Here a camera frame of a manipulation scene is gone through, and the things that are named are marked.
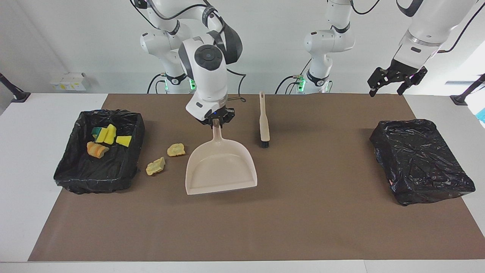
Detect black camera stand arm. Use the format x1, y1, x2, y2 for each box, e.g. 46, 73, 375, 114
450, 74, 485, 106
0, 72, 31, 103

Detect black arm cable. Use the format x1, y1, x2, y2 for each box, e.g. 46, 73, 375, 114
350, 0, 485, 53
131, 0, 247, 103

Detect flat pale yellow foam chunk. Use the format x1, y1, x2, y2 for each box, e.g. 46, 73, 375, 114
167, 143, 186, 157

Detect large white wall box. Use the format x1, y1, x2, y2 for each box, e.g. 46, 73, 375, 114
62, 72, 87, 91

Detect black bag-lined bin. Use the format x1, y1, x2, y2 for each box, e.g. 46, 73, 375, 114
53, 109, 145, 195

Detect blocky pale yellow foam chunk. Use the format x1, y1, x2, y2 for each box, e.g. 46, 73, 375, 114
146, 157, 166, 176

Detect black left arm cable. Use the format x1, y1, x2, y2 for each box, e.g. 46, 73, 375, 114
350, 0, 485, 53

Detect black right base cable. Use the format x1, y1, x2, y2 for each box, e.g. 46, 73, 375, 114
147, 73, 167, 94

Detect black base cable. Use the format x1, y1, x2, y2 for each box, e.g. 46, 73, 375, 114
275, 61, 305, 94
147, 73, 167, 94

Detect beige plastic dustpan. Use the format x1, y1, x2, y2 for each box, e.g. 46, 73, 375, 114
185, 119, 258, 196

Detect brown table mat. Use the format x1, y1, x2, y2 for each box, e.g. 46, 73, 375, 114
28, 94, 485, 262

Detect black left base cable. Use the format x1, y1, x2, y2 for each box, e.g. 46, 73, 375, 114
275, 61, 305, 94

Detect orange striped bread-shaped sponge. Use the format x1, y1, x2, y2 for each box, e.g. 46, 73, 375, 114
87, 141, 110, 158

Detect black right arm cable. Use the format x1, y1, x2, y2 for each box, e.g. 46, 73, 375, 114
131, 0, 247, 103

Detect black bag bin pink mark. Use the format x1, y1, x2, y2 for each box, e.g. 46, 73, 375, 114
369, 119, 476, 206

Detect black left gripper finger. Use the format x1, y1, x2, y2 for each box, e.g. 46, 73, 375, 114
396, 67, 429, 96
367, 68, 394, 97

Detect beige hand brush black bristles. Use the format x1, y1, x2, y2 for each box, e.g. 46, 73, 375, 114
259, 91, 270, 148

